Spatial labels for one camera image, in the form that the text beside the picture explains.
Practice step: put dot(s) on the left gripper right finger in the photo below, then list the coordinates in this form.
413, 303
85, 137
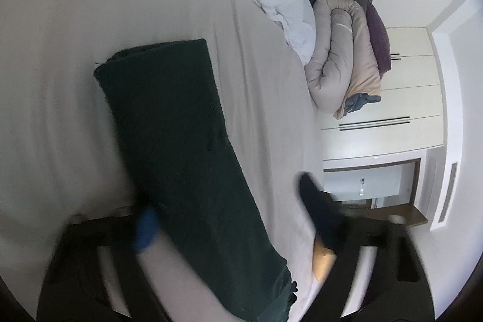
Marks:
329, 223

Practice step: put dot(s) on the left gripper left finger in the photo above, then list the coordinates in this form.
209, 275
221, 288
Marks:
147, 228

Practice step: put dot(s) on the dark green knitted garment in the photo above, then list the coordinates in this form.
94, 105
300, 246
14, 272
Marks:
173, 140

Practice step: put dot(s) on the yellow pillow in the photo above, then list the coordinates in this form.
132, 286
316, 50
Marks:
323, 260

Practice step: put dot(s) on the brown framed doorway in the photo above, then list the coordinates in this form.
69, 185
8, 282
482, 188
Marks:
384, 191

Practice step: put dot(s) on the white air vent panel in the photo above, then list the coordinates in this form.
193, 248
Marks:
449, 192

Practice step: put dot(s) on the grey-blue crumpled cloth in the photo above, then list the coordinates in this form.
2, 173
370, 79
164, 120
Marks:
359, 100

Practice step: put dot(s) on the beige rolled comforter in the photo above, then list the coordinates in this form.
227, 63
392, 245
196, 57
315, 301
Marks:
343, 62

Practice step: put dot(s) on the purple pillow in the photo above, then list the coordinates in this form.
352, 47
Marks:
379, 39

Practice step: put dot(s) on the white bed sheet mattress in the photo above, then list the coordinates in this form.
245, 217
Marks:
68, 210

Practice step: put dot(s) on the cream wardrobe with black handles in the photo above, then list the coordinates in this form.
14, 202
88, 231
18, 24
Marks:
410, 115

